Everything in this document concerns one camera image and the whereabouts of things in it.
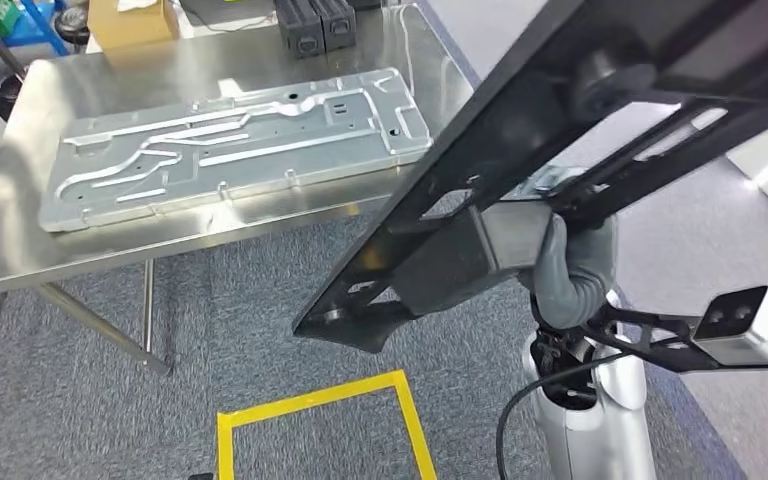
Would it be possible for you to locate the blue metal storage rack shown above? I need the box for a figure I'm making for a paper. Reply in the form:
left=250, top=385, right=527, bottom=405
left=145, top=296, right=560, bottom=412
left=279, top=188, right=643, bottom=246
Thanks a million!
left=0, top=0, right=71, bottom=58

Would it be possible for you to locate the black plastic plate bracket part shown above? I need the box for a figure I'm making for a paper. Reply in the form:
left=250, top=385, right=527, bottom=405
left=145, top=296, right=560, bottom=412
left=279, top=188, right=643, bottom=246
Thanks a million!
left=291, top=0, right=768, bottom=354

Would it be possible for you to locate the stamped silver metal plate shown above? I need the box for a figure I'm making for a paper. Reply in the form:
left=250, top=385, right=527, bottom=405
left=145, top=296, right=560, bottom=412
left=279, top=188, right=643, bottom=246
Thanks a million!
left=38, top=67, right=434, bottom=234

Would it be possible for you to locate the black plastic box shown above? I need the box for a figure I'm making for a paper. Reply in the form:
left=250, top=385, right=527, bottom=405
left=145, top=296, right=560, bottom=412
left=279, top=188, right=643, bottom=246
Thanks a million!
left=272, top=0, right=327, bottom=60
left=311, top=0, right=359, bottom=53

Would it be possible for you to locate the stainless steel workbench table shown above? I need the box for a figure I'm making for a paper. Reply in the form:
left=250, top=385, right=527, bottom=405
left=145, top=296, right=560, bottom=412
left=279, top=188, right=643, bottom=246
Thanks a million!
left=0, top=0, right=478, bottom=435

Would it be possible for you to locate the brown cardboard box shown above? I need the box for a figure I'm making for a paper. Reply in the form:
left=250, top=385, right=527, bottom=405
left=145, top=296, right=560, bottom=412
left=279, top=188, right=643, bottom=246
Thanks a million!
left=85, top=0, right=182, bottom=51

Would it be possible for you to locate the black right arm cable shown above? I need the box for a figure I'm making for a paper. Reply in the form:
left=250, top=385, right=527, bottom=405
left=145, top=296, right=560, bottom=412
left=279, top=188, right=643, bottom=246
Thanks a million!
left=495, top=351, right=630, bottom=480

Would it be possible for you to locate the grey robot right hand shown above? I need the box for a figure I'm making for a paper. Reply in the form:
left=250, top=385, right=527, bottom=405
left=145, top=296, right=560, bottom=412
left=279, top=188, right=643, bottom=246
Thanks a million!
left=517, top=165, right=618, bottom=331

